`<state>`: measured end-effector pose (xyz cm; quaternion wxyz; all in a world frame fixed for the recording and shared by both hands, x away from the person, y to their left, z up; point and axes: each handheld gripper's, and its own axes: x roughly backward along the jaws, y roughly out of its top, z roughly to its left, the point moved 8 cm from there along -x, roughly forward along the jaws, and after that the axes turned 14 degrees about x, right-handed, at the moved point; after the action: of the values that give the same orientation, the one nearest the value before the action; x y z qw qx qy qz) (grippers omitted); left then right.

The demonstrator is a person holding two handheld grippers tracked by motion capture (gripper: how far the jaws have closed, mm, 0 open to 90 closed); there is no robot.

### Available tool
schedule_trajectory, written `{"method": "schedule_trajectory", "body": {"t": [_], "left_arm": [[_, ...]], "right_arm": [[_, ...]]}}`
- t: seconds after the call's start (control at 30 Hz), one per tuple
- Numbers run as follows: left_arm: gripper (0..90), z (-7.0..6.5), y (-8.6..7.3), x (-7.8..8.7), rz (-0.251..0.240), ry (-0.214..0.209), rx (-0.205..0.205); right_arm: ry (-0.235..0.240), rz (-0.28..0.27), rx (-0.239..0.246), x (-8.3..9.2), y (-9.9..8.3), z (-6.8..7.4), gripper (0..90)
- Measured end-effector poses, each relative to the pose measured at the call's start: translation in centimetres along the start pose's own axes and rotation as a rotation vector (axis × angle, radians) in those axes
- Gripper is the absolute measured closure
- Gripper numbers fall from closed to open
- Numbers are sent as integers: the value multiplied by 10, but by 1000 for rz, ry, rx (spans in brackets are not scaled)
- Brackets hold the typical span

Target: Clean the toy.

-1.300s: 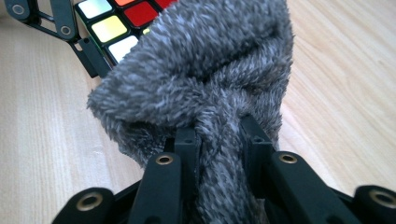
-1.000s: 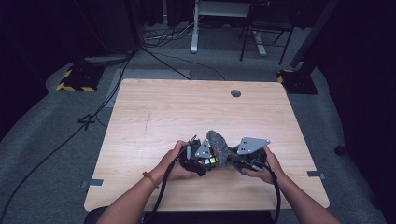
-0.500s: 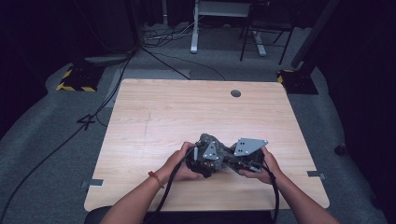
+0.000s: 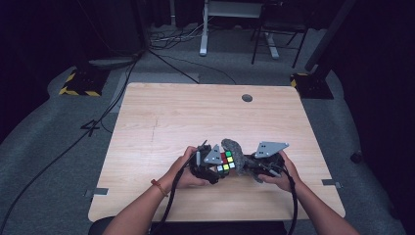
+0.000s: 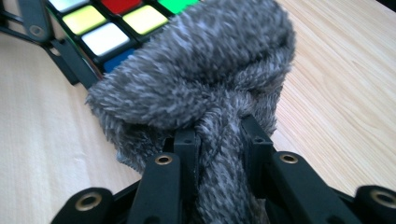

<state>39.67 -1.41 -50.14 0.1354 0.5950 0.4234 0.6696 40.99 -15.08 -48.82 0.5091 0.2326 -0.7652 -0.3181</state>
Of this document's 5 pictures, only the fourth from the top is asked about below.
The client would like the grey tape piece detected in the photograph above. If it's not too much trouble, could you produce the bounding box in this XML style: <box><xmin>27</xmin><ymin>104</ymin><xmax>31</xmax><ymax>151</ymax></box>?
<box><xmin>84</xmin><ymin>187</ymin><xmax>110</xmax><ymax>199</ymax></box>
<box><xmin>321</xmin><ymin>178</ymin><xmax>343</xmax><ymax>190</ymax></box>

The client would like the black yellow striped stand base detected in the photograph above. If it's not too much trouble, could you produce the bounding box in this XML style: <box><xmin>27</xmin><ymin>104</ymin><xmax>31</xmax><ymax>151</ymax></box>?
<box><xmin>58</xmin><ymin>68</ymin><xmax>111</xmax><ymax>97</ymax></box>
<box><xmin>290</xmin><ymin>71</ymin><xmax>335</xmax><ymax>100</ymax></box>

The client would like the hand-held gripper black cable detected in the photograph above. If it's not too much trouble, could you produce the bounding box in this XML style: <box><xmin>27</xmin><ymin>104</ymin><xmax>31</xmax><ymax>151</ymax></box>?
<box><xmin>279</xmin><ymin>165</ymin><xmax>299</xmax><ymax>235</ymax></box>
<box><xmin>151</xmin><ymin>152</ymin><xmax>199</xmax><ymax>235</ymax></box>

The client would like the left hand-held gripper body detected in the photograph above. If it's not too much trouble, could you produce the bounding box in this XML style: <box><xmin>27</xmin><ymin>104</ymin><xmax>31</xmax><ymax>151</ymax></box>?
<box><xmin>189</xmin><ymin>139</ymin><xmax>225</xmax><ymax>183</ymax></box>

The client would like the dark slanted metal pole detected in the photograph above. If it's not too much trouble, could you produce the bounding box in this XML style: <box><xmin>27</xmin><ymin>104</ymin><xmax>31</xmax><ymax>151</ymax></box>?
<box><xmin>304</xmin><ymin>0</ymin><xmax>357</xmax><ymax>73</ymax></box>

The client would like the multicoloured puzzle cube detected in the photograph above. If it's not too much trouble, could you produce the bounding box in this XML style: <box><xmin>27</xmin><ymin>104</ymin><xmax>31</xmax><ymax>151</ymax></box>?
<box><xmin>216</xmin><ymin>150</ymin><xmax>237</xmax><ymax>177</ymax></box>

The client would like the person's left hand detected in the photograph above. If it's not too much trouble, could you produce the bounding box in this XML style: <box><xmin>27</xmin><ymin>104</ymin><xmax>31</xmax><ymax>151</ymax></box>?
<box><xmin>160</xmin><ymin>145</ymin><xmax>210</xmax><ymax>196</ymax></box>

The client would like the right hand-held gripper black cable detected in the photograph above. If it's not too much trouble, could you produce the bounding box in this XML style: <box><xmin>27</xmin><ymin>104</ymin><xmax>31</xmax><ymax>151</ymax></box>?
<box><xmin>279</xmin><ymin>165</ymin><xmax>299</xmax><ymax>235</ymax></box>

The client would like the thin black floor cable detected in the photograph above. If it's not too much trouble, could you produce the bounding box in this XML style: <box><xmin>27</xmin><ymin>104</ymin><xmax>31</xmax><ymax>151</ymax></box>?
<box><xmin>148</xmin><ymin>48</ymin><xmax>238</xmax><ymax>85</ymax></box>

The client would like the bundle of floor cables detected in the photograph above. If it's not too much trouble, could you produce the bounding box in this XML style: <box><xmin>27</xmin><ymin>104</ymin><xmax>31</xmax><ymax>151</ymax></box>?
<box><xmin>149</xmin><ymin>22</ymin><xmax>210</xmax><ymax>51</ymax></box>

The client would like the long black floor cable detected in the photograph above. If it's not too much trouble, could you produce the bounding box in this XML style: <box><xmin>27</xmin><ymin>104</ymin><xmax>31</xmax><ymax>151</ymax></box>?
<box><xmin>0</xmin><ymin>48</ymin><xmax>145</xmax><ymax>234</ymax></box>

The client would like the white desk frame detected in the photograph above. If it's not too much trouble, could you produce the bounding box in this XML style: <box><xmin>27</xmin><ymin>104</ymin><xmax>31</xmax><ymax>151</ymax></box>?
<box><xmin>199</xmin><ymin>0</ymin><xmax>281</xmax><ymax>60</ymax></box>

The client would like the black metal chair frame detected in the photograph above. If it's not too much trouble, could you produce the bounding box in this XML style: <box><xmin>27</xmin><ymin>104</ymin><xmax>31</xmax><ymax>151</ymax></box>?
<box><xmin>251</xmin><ymin>0</ymin><xmax>309</xmax><ymax>70</ymax></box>

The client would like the grey fuzzy cloth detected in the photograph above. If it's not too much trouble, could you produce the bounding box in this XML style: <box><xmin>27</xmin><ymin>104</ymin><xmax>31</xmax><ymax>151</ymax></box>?
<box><xmin>220</xmin><ymin>138</ymin><xmax>266</xmax><ymax>184</ymax></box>

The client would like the person's dark clothing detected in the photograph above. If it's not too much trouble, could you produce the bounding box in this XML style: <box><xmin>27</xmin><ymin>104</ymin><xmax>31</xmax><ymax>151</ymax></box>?
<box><xmin>88</xmin><ymin>216</ymin><xmax>289</xmax><ymax>235</ymax></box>

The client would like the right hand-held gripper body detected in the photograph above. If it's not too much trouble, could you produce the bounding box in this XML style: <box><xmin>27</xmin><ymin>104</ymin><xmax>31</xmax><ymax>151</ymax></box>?
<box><xmin>252</xmin><ymin>140</ymin><xmax>291</xmax><ymax>178</ymax></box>

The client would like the left hand-held gripper black cable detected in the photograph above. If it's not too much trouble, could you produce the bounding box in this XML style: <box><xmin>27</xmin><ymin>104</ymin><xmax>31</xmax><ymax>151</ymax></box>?
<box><xmin>151</xmin><ymin>152</ymin><xmax>199</xmax><ymax>235</ymax></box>

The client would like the person's right hand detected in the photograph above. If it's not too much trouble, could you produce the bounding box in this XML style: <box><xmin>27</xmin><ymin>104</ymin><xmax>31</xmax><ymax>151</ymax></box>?
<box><xmin>258</xmin><ymin>150</ymin><xmax>301</xmax><ymax>193</ymax></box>

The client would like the red string bracelet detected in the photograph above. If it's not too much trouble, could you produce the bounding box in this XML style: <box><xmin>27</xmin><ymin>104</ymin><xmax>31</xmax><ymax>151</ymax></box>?
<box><xmin>150</xmin><ymin>178</ymin><xmax>170</xmax><ymax>198</ymax></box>

